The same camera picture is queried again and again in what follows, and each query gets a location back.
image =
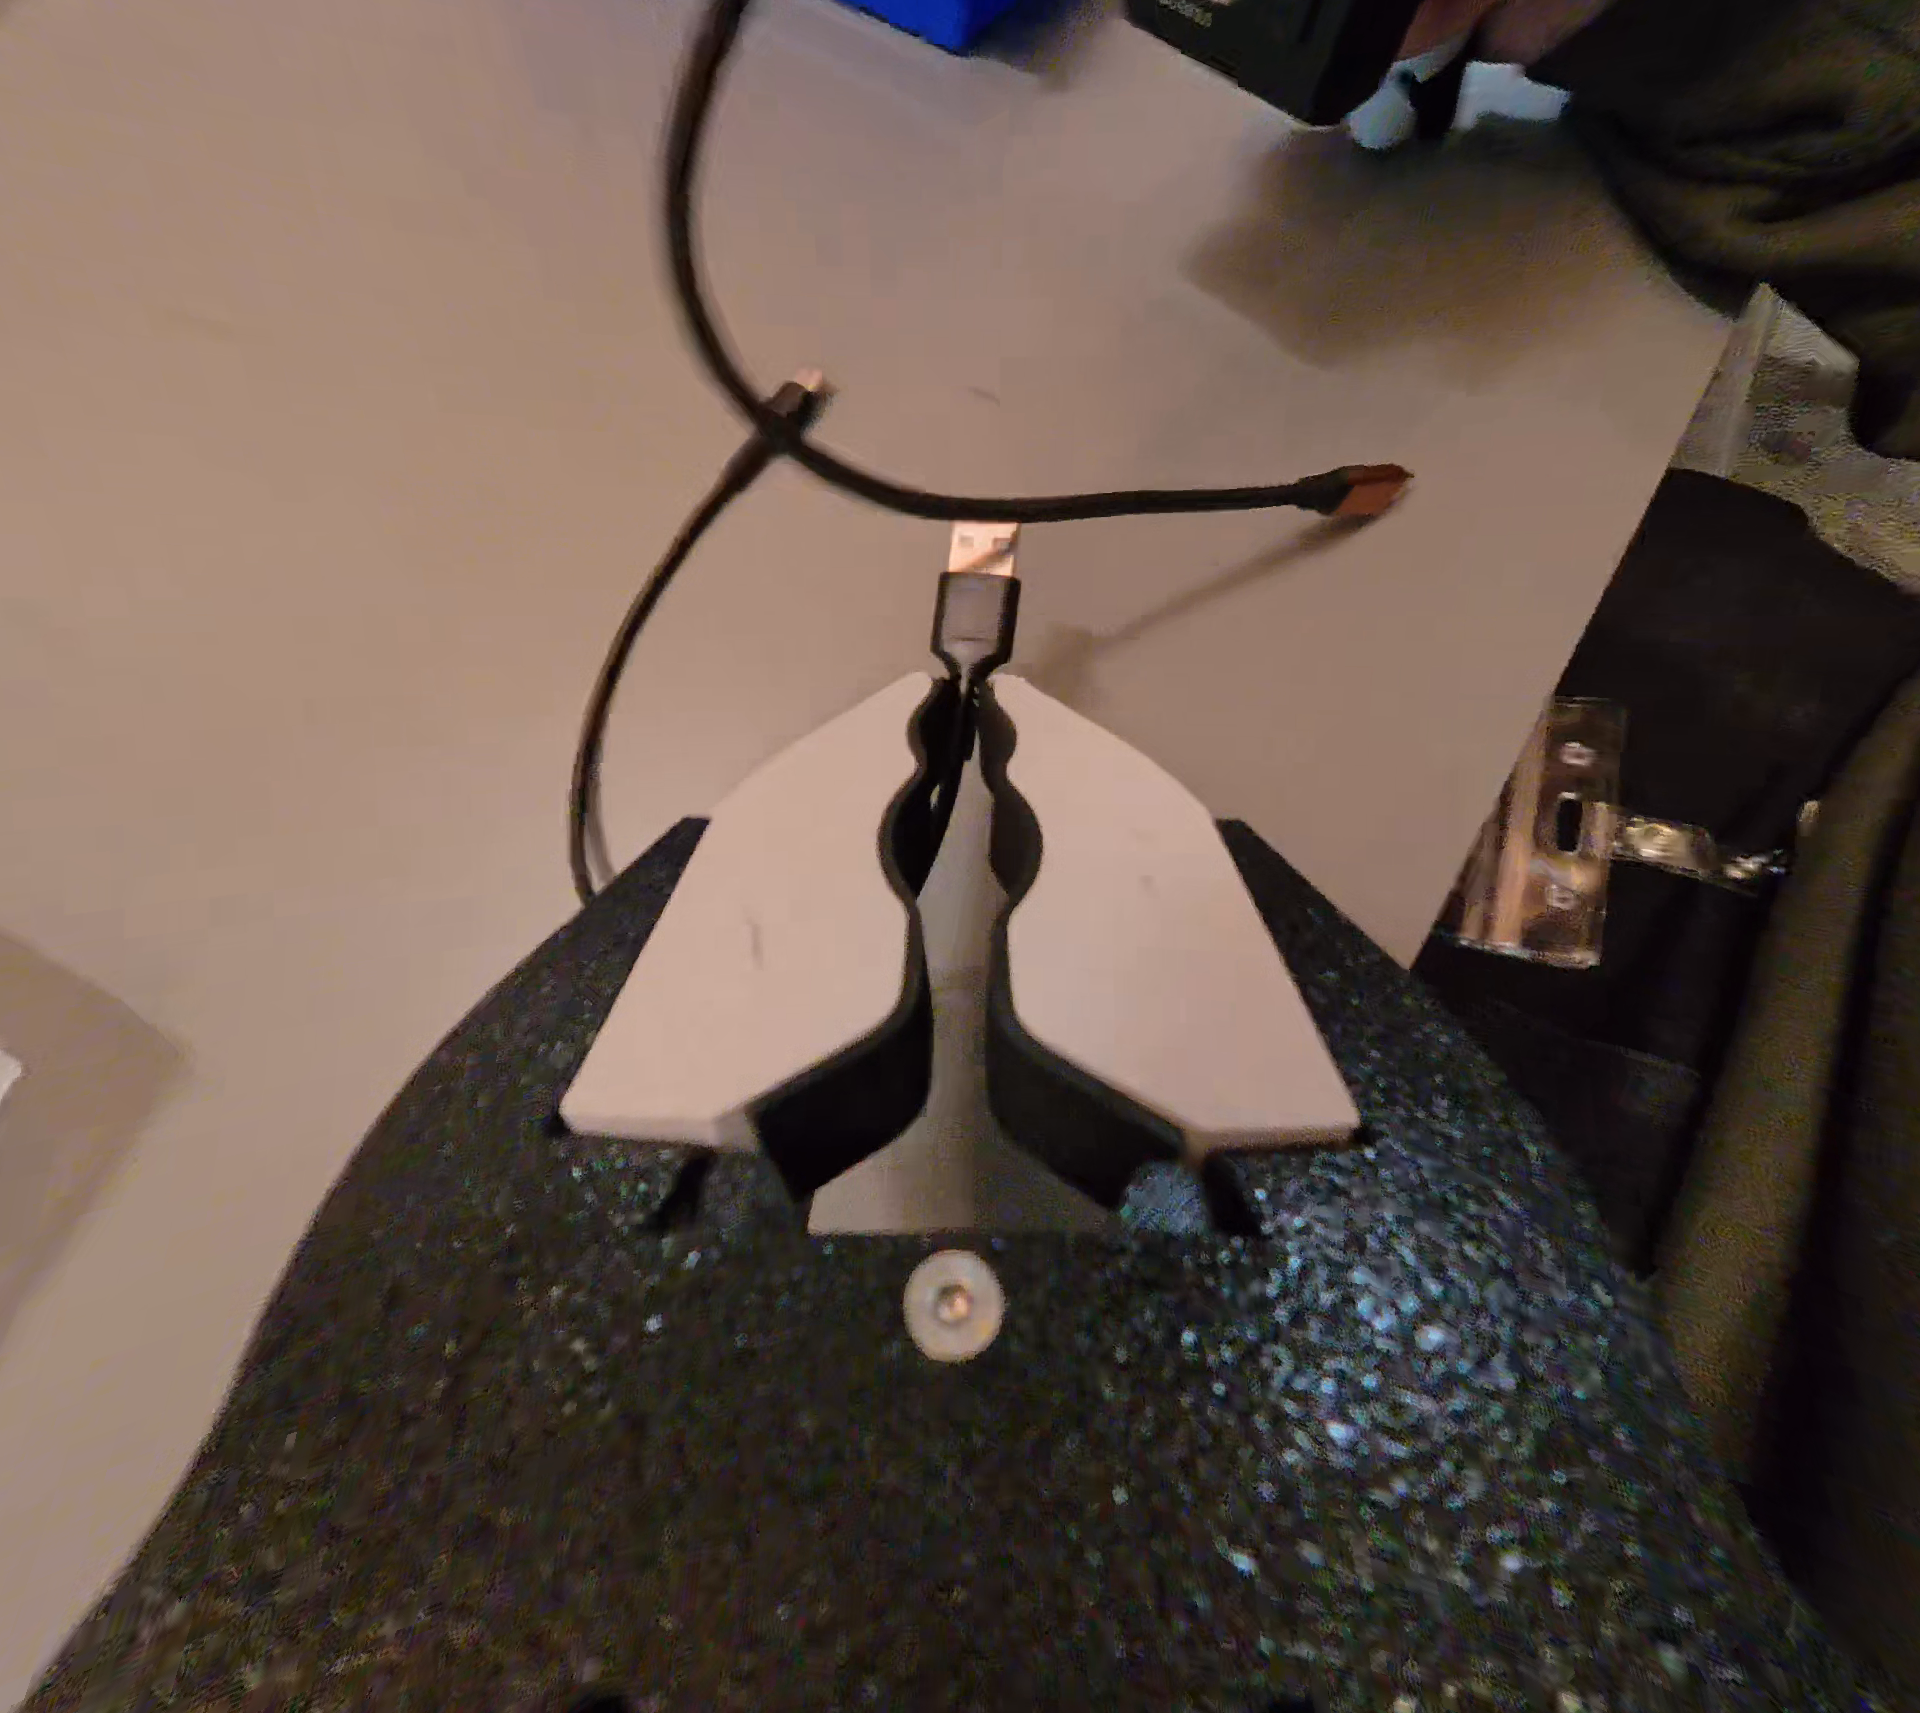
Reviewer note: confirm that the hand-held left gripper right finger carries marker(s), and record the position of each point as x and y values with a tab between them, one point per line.
1185	977

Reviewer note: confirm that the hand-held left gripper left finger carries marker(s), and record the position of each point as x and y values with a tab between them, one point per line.
752	965

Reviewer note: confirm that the grey desk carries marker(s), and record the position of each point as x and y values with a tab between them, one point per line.
373	394

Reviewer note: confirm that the clear badge holder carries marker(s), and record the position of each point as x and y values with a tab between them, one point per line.
1545	843

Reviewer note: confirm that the person's black pants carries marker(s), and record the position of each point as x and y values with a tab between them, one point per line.
1728	636

